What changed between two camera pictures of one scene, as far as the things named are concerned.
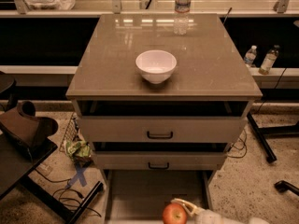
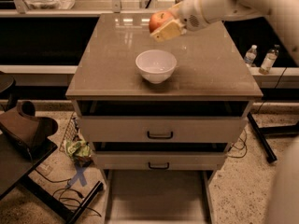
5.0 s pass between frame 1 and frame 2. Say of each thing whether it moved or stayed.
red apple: moved
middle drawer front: stayed
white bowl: stayed
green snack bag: stayed
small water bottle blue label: stayed
